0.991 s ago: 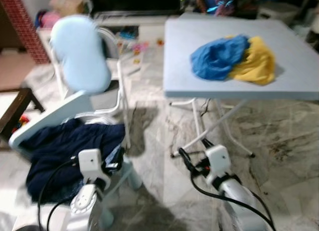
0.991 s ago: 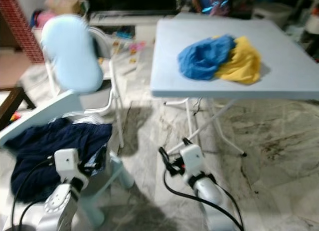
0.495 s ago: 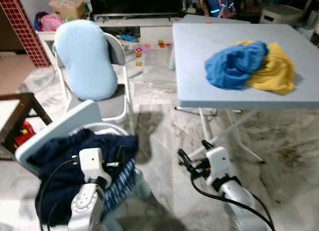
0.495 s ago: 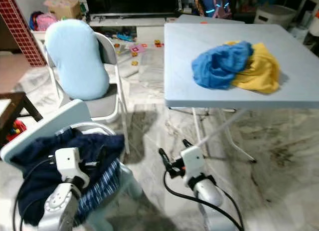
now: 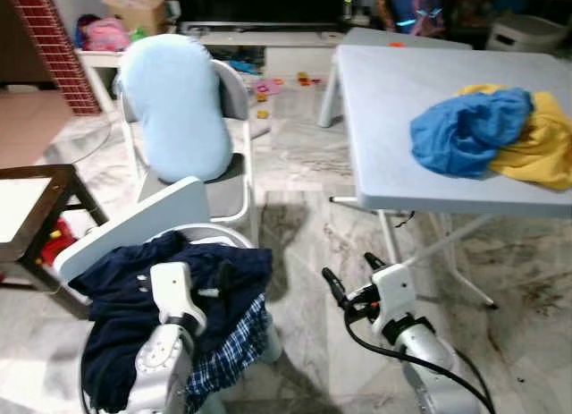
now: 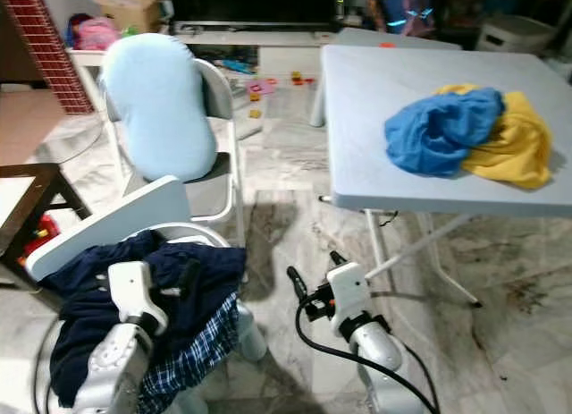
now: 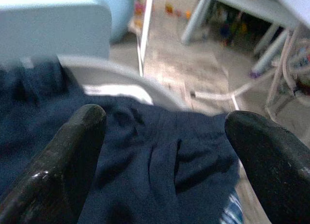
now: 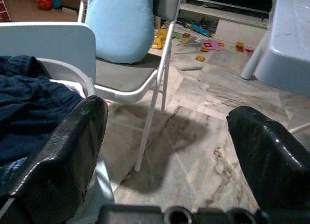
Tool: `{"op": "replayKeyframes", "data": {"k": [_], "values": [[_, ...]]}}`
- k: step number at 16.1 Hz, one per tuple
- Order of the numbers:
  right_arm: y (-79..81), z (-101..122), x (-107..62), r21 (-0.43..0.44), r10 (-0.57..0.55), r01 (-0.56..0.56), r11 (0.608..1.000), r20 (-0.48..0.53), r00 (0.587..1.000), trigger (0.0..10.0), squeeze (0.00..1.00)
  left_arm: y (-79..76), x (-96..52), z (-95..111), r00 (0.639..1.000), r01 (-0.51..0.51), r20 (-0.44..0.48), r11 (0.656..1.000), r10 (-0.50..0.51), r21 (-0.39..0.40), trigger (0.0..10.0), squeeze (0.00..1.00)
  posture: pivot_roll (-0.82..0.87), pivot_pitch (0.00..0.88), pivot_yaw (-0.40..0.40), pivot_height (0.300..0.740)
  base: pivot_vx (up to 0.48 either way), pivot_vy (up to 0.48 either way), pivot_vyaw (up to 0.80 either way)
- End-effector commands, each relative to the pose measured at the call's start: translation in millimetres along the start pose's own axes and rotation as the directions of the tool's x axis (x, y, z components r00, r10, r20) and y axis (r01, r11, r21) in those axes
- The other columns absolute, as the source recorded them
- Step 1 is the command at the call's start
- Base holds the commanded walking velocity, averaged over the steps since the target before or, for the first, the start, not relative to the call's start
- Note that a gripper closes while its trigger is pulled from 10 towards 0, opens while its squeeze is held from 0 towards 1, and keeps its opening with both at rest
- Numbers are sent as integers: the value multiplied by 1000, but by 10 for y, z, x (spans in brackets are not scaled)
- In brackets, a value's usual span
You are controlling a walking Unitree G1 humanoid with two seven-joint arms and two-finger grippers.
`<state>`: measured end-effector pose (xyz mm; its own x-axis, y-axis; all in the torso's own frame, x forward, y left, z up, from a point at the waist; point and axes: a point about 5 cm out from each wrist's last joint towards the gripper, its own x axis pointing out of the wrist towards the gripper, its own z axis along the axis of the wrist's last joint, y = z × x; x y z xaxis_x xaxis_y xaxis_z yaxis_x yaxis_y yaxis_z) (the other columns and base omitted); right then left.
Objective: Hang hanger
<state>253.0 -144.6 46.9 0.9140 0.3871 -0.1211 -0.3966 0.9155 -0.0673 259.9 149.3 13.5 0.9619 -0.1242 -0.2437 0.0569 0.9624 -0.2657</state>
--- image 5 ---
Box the navy blue garment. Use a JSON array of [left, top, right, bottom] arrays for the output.
[[70, 231, 273, 413]]

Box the light blue garment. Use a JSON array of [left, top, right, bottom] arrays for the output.
[[409, 86, 535, 180]]

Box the white folding chair grey seat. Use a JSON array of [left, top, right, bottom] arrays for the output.
[[121, 56, 260, 245]]

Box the red toy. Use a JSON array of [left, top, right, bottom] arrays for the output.
[[40, 217, 77, 263]]

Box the light blue pillow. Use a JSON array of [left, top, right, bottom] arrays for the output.
[[116, 34, 235, 184]]

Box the small pink toy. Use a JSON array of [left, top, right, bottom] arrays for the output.
[[253, 79, 280, 102]]

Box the yellow garment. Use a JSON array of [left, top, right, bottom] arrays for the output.
[[460, 83, 572, 191]]

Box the dark wooden side table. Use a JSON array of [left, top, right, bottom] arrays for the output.
[[0, 164, 108, 321]]

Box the pale grey plastic table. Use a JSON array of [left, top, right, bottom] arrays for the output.
[[317, 27, 475, 129]]

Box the blue backpack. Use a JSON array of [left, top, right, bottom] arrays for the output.
[[393, 0, 448, 38]]

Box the pink bag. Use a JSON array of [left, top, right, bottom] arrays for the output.
[[79, 16, 130, 53]]

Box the white round appliance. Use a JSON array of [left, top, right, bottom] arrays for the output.
[[487, 12, 568, 53]]

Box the brown cardboard box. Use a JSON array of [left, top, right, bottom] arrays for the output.
[[100, 0, 171, 35]]

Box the red grid panel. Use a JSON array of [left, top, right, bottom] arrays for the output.
[[9, 0, 101, 118]]

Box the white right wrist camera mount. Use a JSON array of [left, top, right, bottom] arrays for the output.
[[369, 262, 419, 336]]

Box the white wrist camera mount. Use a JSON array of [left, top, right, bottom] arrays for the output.
[[149, 262, 208, 334], [369, 262, 419, 336]]

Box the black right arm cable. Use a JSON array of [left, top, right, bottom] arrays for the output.
[[342, 307, 498, 414]]

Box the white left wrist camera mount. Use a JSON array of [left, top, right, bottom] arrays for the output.
[[149, 262, 208, 334]]

